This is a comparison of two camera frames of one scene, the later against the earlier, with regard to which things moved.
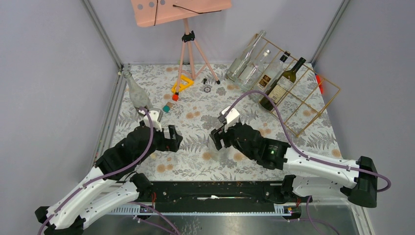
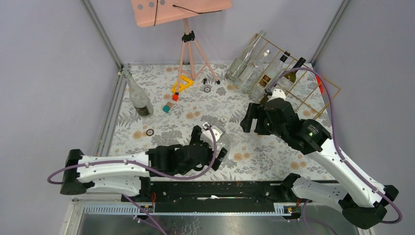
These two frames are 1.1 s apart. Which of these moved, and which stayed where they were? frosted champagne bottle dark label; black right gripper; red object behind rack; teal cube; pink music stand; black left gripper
Moved: black right gripper; black left gripper
Stayed: pink music stand; red object behind rack; teal cube; frosted champagne bottle dark label
